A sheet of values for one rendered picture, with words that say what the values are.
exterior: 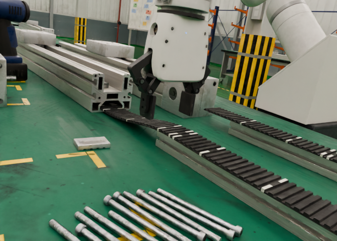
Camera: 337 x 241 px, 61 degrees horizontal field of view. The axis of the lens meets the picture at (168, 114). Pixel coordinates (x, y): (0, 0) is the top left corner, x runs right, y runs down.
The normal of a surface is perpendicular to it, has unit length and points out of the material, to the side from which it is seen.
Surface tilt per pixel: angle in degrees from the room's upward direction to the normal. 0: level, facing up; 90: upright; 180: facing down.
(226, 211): 0
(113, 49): 90
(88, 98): 90
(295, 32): 78
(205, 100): 90
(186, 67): 89
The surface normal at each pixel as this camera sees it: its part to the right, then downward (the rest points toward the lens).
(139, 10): -0.60, 0.14
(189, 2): 0.18, 0.29
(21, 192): 0.14, -0.95
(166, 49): 0.52, 0.28
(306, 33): -0.32, -0.27
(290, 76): -0.83, 0.04
